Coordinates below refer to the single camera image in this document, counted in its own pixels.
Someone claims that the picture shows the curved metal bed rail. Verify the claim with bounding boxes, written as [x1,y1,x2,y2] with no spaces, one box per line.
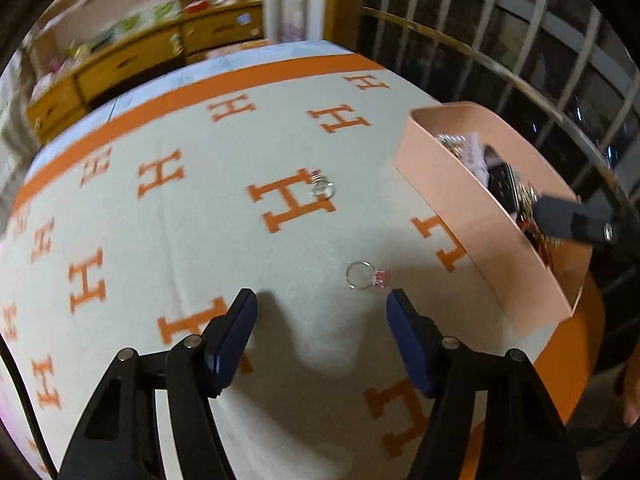
[360,6,640,218]

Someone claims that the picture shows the silver ring with pink stone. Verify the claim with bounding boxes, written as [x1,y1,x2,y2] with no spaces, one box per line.
[345,261,392,292]

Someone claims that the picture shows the person's right hand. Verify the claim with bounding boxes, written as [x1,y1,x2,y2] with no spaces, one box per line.
[615,342,640,429]

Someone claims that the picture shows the small silver ring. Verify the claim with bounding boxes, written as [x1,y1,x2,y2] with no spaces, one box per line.
[309,170,337,200]

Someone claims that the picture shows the pink jewelry box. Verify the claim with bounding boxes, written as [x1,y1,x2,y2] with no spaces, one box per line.
[394,101,593,338]

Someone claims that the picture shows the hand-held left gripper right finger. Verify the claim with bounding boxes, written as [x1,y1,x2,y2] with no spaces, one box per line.
[385,288,581,480]

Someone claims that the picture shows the white window grille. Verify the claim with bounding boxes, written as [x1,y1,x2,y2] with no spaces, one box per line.
[360,0,640,311]

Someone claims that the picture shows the black rectangular watch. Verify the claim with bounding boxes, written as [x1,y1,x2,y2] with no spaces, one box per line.
[482,144,523,216]

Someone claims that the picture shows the light blue bed sheet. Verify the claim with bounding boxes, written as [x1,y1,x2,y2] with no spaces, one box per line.
[22,39,353,181]

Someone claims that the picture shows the black cable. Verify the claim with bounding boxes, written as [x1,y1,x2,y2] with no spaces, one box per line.
[0,337,57,480]

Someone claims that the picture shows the wooden door frame post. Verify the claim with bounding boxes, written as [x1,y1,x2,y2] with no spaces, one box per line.
[322,0,368,53]

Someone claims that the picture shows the cream orange printed blanket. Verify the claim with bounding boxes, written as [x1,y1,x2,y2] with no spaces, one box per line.
[0,52,606,480]

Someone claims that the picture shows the wooden desk with drawers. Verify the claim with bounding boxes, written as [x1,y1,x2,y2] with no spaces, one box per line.
[25,0,266,143]

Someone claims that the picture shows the white lace cloth cover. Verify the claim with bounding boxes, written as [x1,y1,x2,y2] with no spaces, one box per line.
[0,47,43,188]

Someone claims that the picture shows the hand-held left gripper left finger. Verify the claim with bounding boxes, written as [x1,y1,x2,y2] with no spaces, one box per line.
[59,288,258,480]

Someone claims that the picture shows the white floral curtain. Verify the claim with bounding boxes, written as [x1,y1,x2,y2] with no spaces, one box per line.
[260,0,331,43]

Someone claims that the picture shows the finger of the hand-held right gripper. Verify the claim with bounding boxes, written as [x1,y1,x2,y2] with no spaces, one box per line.
[531,196,623,246]

